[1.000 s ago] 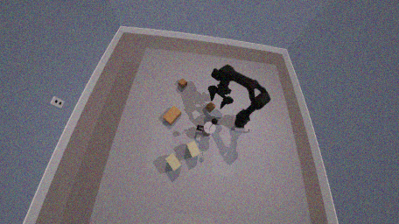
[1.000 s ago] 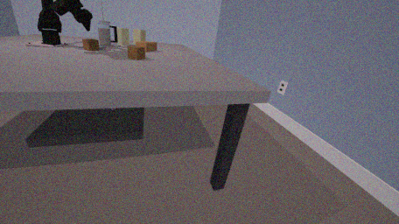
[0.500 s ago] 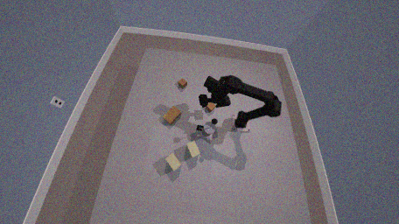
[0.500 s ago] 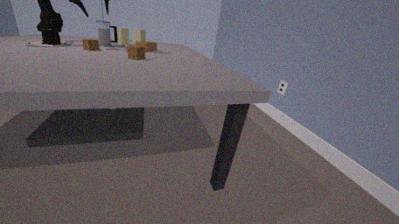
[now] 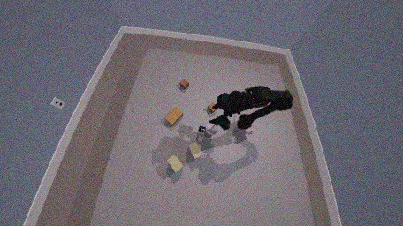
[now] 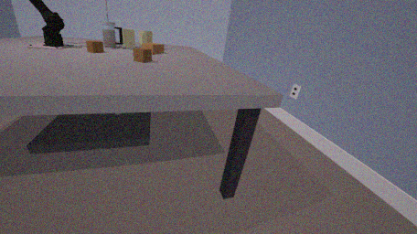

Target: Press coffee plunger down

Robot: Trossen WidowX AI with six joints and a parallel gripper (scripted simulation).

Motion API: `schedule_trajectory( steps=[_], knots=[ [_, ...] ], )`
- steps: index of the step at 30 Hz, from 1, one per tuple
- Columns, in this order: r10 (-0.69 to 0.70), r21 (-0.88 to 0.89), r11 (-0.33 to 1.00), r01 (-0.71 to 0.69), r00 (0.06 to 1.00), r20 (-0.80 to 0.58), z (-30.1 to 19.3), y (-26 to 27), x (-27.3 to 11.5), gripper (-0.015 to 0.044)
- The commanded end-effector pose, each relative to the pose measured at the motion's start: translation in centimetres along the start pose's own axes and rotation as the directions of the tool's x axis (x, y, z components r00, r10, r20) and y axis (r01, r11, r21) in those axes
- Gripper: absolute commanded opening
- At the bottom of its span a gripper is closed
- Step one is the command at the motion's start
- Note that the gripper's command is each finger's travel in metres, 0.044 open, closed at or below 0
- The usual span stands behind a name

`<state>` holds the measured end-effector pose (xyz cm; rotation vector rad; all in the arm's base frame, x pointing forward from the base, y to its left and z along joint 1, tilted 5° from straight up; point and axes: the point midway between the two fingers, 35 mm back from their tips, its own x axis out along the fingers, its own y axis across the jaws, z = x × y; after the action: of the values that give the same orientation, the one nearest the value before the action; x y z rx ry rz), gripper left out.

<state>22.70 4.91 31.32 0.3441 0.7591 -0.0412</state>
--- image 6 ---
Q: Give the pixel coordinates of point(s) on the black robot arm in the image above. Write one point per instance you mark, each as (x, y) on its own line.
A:
(54, 24)

